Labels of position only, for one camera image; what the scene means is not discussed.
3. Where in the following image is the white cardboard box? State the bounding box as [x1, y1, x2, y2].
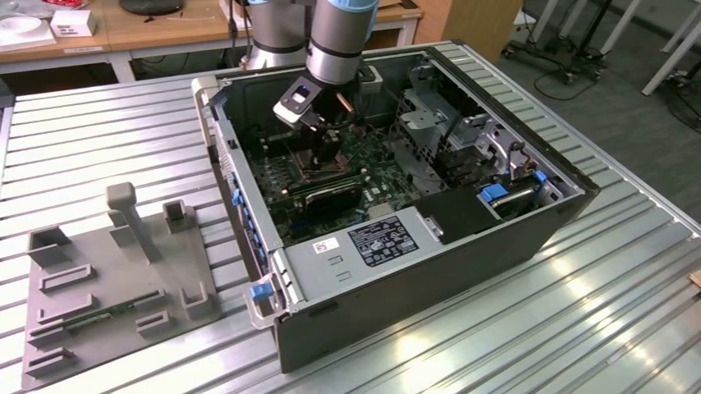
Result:
[48, 10, 98, 39]

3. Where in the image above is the white round plate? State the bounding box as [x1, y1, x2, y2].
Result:
[0, 15, 57, 47]

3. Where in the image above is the grey parts rack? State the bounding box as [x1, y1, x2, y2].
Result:
[21, 182, 223, 390]

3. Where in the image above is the grey power supply unit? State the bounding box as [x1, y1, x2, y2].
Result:
[279, 204, 446, 304]

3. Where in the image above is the CPU socket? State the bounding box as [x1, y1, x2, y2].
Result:
[291, 145, 357, 182]

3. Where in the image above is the green RAM stick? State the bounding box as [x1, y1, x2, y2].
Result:
[57, 301, 137, 330]

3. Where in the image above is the blue case latch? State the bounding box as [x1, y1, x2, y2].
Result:
[247, 282, 273, 305]

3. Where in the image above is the red packet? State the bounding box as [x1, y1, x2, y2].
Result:
[40, 0, 92, 11]

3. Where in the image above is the black graphics card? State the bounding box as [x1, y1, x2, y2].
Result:
[295, 182, 367, 219]

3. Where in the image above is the green motherboard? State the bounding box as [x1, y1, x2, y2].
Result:
[243, 122, 439, 243]

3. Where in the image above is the black wheeled stand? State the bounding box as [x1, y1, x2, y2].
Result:
[502, 0, 613, 86]

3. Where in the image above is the black round stand base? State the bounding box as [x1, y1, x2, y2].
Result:
[118, 0, 183, 15]

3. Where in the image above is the black and grey PC case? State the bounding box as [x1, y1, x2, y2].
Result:
[189, 39, 601, 374]

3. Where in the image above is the metal socket cover frame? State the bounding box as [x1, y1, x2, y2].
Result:
[295, 147, 347, 176]

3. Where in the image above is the metal drive cage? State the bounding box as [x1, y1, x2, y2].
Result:
[391, 63, 496, 192]

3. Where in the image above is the wooden desk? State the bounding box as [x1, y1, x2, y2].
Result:
[0, 0, 426, 83]

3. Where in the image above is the blue disk carrier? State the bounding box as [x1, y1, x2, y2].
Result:
[475, 184, 508, 205]

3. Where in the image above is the white table frame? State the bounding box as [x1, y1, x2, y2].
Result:
[638, 0, 701, 98]

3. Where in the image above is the wooden cabinet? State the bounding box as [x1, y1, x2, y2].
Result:
[442, 0, 524, 66]

